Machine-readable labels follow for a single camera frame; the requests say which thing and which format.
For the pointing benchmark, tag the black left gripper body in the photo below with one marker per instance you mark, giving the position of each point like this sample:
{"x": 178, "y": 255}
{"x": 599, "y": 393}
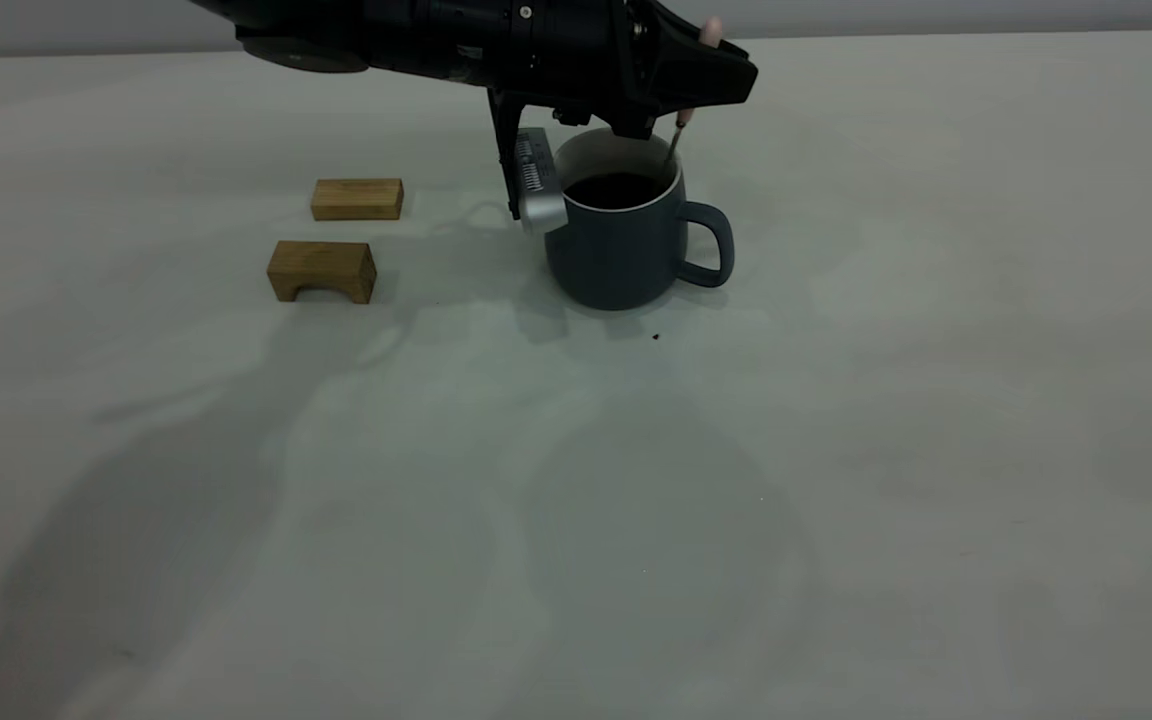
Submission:
{"x": 576, "y": 50}

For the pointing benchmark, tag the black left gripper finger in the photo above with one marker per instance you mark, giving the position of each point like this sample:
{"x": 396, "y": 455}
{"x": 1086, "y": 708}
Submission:
{"x": 706, "y": 78}
{"x": 674, "y": 28}

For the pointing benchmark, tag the dark grey ceramic mug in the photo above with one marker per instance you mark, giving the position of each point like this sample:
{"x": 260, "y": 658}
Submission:
{"x": 616, "y": 260}

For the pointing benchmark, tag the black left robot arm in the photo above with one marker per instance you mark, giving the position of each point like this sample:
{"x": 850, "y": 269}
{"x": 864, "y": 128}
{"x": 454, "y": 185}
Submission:
{"x": 386, "y": 30}

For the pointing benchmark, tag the black coffee liquid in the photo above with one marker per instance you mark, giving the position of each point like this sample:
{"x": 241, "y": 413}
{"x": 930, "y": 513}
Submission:
{"x": 616, "y": 192}

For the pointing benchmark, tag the flat rectangular wooden block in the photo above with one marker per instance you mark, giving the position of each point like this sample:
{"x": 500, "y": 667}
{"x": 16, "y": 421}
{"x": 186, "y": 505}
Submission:
{"x": 358, "y": 200}

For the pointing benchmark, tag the arched wooden block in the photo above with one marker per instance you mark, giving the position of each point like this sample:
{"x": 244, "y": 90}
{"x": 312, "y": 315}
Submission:
{"x": 321, "y": 260}

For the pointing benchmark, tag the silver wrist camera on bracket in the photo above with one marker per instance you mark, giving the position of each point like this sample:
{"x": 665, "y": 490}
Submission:
{"x": 541, "y": 190}

